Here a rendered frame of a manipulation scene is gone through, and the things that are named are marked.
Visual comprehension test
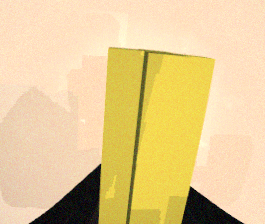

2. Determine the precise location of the yellow shaft through grey block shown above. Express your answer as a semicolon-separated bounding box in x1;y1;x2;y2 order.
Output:
97;47;216;224

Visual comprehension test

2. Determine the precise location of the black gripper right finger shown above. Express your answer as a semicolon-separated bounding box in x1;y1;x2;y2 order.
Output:
181;186;242;224

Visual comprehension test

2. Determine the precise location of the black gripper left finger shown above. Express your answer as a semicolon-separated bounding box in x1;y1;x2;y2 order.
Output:
30;164;101;224

